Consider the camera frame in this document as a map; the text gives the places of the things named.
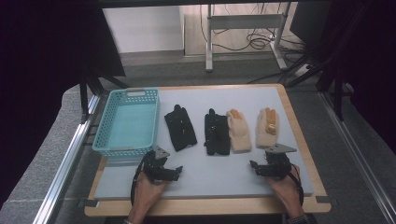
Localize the teal plastic basket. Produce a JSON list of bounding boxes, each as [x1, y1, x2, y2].
[[92, 87, 161, 163]]

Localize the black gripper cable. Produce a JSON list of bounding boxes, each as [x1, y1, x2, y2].
[[289, 169, 305, 207], [130, 152, 154, 207]]

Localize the white metal stand frame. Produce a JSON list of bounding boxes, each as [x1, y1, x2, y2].
[[205, 3, 290, 74]]

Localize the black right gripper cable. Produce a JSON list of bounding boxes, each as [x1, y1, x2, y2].
[[289, 169, 305, 207]]

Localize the dark curtain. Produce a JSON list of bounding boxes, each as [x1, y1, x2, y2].
[[0, 0, 127, 207], [321, 0, 396, 154]]

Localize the aluminium rail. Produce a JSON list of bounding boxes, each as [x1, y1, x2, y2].
[[318, 91, 396, 224], [32, 93, 101, 224]]

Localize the person's right hand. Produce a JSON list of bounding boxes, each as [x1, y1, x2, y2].
[[264, 164, 304, 217]]

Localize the grey foam mat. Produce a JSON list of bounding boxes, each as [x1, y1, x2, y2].
[[93, 86, 315, 201]]

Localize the beige glove with orange fingers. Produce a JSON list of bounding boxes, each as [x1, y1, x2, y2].
[[225, 108, 252, 154], [255, 107, 280, 149]]

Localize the black floor cables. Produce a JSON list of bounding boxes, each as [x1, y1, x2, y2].
[[199, 3, 307, 54]]

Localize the white power strip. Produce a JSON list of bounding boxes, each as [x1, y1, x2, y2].
[[293, 63, 313, 77]]

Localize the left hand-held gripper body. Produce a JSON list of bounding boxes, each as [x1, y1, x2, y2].
[[141, 146, 177, 184]]

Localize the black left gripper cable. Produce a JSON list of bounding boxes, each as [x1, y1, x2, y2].
[[130, 152, 154, 207]]

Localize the black glove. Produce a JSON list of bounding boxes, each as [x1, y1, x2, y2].
[[204, 107, 232, 157], [163, 104, 198, 152]]

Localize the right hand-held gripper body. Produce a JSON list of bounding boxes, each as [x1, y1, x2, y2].
[[257, 143, 298, 180]]

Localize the person's left hand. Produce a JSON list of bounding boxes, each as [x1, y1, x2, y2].
[[133, 171, 170, 217]]

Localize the black tripod legs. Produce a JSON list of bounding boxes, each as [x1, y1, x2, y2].
[[78, 66, 131, 123]]

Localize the black stand legs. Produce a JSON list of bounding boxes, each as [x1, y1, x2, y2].
[[285, 50, 354, 122]]

